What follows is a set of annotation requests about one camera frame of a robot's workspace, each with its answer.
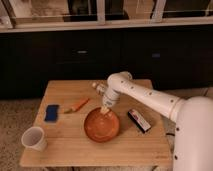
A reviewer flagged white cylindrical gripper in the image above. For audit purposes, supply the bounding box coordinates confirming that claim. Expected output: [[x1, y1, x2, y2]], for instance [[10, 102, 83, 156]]
[[100, 88, 120, 115]]

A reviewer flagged orange ceramic bowl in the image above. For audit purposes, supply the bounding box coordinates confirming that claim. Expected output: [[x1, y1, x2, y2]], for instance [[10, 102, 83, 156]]
[[84, 107, 120, 143]]

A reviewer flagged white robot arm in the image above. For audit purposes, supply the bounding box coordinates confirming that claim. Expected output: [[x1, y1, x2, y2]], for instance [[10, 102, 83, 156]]
[[102, 72, 213, 171]]

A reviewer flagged orange carrot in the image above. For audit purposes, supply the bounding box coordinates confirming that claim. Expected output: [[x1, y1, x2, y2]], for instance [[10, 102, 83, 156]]
[[64, 98, 89, 114]]

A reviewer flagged wooden table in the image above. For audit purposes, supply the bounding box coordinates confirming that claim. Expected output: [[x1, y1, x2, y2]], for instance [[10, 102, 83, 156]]
[[20, 80, 172, 167]]

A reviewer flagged blue sponge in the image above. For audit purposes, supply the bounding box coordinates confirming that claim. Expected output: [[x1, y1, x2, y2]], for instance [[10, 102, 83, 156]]
[[44, 104, 59, 122]]

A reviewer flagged white paper cup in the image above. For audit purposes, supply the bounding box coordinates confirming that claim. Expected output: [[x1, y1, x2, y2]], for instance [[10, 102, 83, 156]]
[[21, 126, 47, 151]]

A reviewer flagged dark cabinet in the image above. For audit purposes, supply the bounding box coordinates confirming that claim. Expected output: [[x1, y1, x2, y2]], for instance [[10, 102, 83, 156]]
[[0, 26, 213, 99]]

